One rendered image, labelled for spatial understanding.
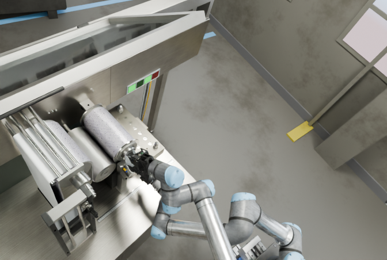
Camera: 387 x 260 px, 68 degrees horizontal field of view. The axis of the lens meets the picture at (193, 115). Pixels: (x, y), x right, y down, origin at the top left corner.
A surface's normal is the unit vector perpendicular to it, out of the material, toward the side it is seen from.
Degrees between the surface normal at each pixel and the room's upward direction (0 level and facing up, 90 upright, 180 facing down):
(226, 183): 0
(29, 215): 0
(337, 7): 90
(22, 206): 0
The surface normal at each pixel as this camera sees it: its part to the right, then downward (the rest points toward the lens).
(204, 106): 0.24, -0.57
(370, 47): -0.78, 0.37
